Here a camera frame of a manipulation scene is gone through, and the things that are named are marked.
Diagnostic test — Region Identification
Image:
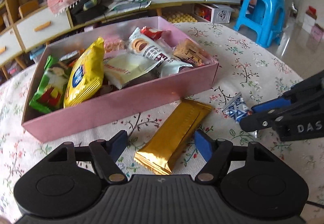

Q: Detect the blue plastic stool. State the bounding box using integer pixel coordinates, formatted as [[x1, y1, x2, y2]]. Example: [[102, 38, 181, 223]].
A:
[[233, 0, 285, 48]]

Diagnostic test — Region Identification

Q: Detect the gold foil snack bar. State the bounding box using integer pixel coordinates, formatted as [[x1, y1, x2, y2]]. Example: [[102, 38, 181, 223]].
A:
[[134, 99, 212, 175]]

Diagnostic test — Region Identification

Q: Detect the black storage basket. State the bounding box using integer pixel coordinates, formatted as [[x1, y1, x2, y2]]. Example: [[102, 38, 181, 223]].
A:
[[70, 0, 108, 24]]

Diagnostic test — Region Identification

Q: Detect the red white packet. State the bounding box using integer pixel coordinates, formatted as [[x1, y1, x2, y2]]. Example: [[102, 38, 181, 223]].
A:
[[140, 26, 171, 41]]

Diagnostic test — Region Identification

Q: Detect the yellow egg tray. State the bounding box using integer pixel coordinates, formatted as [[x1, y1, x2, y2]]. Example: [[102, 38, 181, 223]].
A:
[[163, 11, 198, 24]]

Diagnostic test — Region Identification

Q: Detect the blue white small packet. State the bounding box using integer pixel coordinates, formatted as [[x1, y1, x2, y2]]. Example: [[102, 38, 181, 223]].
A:
[[222, 92, 253, 124]]

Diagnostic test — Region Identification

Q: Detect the pink rice cracker packet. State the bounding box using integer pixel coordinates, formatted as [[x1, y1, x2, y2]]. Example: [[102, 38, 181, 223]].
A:
[[104, 35, 125, 52]]

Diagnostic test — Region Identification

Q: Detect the pale green cookie packet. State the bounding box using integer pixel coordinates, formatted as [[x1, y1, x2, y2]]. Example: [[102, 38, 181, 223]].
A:
[[128, 27, 193, 78]]

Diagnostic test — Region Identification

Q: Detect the yellow cracker packet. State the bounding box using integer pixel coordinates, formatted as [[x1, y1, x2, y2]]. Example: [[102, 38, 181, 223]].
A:
[[63, 37, 105, 108]]

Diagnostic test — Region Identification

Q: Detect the green snack packet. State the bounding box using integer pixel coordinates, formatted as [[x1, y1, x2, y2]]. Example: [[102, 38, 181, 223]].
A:
[[29, 55, 71, 114]]

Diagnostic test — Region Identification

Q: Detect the white decorated box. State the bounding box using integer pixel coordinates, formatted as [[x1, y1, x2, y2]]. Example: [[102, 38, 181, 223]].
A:
[[197, 4, 234, 24]]

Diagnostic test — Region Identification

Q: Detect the wooden tv cabinet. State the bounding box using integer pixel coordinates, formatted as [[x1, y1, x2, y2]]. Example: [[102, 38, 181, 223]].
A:
[[1, 0, 241, 72]]

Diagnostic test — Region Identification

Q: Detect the clear wafer packet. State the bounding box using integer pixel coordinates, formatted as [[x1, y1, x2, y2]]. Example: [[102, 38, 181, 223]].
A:
[[173, 39, 212, 67]]

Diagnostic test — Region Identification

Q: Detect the cream yellow biscuit packet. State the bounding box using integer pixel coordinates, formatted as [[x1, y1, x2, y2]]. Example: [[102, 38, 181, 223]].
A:
[[103, 53, 158, 90]]

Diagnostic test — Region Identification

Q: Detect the pink cardboard box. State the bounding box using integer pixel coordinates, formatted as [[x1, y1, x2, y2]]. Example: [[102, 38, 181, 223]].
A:
[[21, 16, 218, 143]]

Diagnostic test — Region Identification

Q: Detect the orange silver snack packet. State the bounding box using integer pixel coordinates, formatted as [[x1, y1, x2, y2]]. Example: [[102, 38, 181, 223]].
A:
[[59, 50, 84, 63]]

